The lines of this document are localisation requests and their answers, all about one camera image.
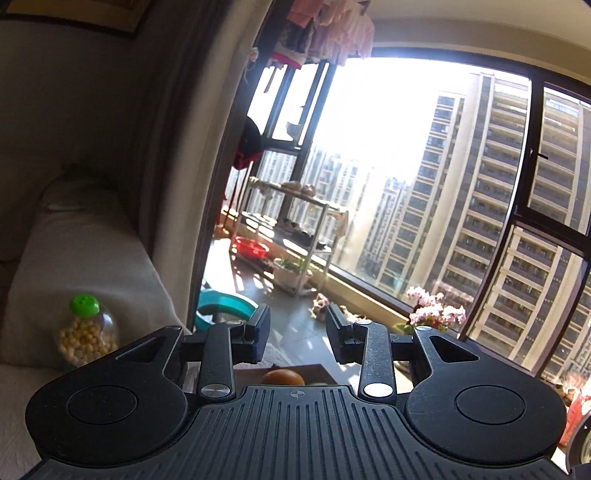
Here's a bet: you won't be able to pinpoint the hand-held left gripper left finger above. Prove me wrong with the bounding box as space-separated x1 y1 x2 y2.
115 304 271 401

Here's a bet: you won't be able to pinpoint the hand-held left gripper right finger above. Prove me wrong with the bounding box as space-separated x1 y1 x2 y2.
325 305 481 403

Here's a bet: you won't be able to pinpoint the large tangerine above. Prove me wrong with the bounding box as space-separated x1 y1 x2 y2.
261 368 306 387

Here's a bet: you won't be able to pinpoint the teal plastic stool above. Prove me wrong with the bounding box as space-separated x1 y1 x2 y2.
196 290 259 332

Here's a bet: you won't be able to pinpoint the potted plant in white pot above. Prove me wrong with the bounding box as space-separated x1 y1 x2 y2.
273 257 320 295

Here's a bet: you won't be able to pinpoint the red plastic basin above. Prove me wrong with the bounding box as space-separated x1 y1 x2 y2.
230 236 270 260

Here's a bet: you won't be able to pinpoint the pink orchid flowers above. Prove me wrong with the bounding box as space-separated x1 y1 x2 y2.
394 285 468 337

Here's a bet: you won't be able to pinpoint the white shoe rack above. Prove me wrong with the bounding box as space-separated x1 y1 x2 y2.
230 176 350 297

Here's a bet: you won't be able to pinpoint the green candy dispenser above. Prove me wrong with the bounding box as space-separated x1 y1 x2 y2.
54 294 120 370

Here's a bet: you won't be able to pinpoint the apartment building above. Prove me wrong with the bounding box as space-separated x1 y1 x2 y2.
259 71 591 384

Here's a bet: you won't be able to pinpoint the grey curtain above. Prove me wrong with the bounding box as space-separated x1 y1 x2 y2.
122 0 289 335

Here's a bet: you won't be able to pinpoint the dark and red hanging garment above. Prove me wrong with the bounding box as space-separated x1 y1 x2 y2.
230 117 265 171

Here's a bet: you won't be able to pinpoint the white sofa cover cloth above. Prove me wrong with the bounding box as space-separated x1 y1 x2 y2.
0 178 190 370

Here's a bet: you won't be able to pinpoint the beige sofa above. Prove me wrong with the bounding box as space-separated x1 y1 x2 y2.
0 150 65 264

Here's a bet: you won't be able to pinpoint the pink hanging clothes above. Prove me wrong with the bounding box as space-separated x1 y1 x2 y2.
271 0 376 69

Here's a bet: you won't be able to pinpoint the wide framed picture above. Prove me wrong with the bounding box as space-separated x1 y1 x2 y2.
0 0 151 34

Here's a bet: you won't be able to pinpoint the dark window frame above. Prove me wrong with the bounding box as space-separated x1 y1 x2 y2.
240 44 591 386

